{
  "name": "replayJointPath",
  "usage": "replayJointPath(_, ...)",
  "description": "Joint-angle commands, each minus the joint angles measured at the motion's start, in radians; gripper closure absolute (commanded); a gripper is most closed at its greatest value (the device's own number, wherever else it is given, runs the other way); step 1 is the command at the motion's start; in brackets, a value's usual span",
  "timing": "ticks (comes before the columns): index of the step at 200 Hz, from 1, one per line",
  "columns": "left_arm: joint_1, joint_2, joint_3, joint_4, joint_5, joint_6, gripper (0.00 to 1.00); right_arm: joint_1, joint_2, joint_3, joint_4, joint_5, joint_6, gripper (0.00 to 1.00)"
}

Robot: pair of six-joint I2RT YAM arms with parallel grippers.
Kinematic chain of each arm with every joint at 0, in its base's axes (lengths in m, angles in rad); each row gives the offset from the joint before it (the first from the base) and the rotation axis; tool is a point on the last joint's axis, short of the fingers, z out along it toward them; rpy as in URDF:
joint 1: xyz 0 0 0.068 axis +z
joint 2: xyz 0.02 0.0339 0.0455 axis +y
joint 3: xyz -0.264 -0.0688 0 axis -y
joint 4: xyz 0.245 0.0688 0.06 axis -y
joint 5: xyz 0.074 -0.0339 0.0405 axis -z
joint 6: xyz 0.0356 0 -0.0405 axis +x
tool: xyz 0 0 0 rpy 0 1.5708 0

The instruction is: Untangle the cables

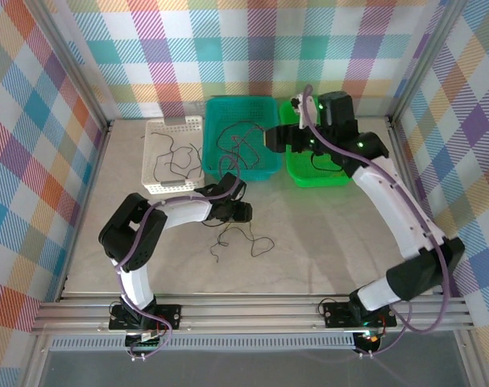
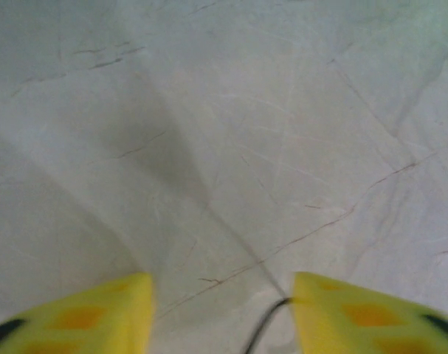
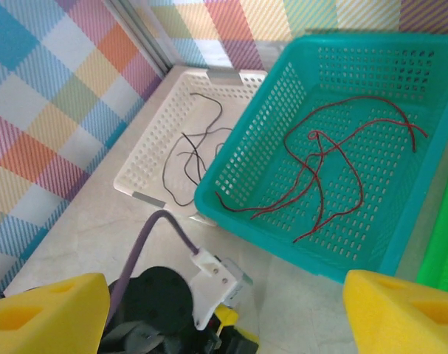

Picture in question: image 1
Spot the thick red cable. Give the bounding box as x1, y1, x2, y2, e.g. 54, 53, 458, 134
219, 135, 249, 178
242, 127, 269, 173

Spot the thin red cable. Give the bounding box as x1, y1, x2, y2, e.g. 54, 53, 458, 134
214, 120, 269, 148

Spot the medium black cable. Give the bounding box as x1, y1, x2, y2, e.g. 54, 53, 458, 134
142, 131, 179, 158

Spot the teal plastic basket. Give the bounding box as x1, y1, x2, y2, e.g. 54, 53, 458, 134
199, 94, 282, 182

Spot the green plastic basket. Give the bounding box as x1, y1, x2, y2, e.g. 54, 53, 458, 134
279, 100, 352, 189

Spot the white plastic basket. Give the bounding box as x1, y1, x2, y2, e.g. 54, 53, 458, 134
140, 114, 207, 197

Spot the aluminium side rail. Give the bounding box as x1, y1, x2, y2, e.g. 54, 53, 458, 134
387, 116, 450, 299
56, 119, 116, 303

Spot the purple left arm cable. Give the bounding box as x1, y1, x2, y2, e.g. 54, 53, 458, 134
110, 155, 247, 360

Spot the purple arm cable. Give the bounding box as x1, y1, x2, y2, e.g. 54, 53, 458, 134
302, 84, 450, 360
110, 155, 247, 360

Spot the aluminium frame post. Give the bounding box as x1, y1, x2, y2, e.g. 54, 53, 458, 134
26, 0, 116, 132
388, 0, 470, 130

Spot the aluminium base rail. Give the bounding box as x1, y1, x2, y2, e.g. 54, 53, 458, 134
30, 296, 477, 335

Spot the grey slotted cable duct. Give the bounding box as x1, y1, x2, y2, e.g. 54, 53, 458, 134
50, 336, 358, 352

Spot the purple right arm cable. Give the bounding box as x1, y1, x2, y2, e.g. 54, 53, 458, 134
302, 84, 450, 360

